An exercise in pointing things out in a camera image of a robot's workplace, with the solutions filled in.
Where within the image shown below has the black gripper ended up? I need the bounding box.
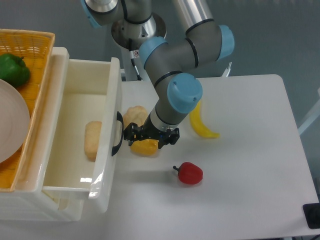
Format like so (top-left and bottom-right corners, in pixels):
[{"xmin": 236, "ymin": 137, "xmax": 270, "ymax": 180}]
[{"xmin": 123, "ymin": 117, "xmax": 180, "ymax": 149}]

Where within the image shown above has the white top drawer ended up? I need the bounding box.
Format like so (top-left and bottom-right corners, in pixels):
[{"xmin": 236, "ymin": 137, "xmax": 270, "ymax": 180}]
[{"xmin": 42, "ymin": 57, "xmax": 122, "ymax": 214}]

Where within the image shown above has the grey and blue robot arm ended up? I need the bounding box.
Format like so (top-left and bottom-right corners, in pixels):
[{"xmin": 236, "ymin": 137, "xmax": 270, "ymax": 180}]
[{"xmin": 81, "ymin": 0, "xmax": 235, "ymax": 148}]

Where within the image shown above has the bread loaf in drawer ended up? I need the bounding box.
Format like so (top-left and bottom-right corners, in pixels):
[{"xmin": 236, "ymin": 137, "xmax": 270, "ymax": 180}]
[{"xmin": 84, "ymin": 121, "xmax": 102, "ymax": 162}]

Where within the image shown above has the white plastic drawer cabinet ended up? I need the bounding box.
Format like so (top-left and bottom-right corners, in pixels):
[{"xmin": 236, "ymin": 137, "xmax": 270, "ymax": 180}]
[{"xmin": 0, "ymin": 47, "xmax": 84, "ymax": 221}]

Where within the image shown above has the yellow bell pepper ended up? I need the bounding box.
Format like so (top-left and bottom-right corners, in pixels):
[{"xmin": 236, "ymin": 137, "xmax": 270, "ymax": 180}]
[{"xmin": 130, "ymin": 139, "xmax": 158, "ymax": 156}]

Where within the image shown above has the round bread roll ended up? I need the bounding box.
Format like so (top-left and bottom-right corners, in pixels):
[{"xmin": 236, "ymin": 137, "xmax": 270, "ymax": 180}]
[{"xmin": 123, "ymin": 105, "xmax": 149, "ymax": 129}]

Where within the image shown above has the yellow banana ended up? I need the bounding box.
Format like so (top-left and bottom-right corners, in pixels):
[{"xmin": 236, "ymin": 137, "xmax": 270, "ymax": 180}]
[{"xmin": 189, "ymin": 101, "xmax": 220, "ymax": 139}]

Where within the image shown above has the red bell pepper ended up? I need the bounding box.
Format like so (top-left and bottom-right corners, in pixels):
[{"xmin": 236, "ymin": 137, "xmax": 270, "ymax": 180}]
[{"xmin": 172, "ymin": 162, "xmax": 203, "ymax": 185}]

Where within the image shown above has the beige round plate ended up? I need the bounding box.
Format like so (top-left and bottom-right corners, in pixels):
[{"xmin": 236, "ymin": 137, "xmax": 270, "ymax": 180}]
[{"xmin": 0, "ymin": 80, "xmax": 30, "ymax": 162}]

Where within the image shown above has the orange woven basket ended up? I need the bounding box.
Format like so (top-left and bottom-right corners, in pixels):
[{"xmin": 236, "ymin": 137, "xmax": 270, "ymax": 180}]
[{"xmin": 0, "ymin": 28, "xmax": 55, "ymax": 193}]

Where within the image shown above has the green bell pepper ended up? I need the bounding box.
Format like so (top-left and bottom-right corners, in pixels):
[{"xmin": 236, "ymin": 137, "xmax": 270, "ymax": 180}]
[{"xmin": 0, "ymin": 53, "xmax": 31, "ymax": 88}]

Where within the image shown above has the black device at table edge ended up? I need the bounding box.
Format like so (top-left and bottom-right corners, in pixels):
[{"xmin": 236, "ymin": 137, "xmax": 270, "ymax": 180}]
[{"xmin": 302, "ymin": 203, "xmax": 320, "ymax": 229}]

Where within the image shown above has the black drawer handle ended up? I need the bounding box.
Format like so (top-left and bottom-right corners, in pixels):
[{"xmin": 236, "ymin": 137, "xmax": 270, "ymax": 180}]
[{"xmin": 111, "ymin": 111, "xmax": 124, "ymax": 157}]

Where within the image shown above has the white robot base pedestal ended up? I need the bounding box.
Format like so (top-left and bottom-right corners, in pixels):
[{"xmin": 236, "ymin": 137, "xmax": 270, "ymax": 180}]
[{"xmin": 120, "ymin": 46, "xmax": 151, "ymax": 82}]

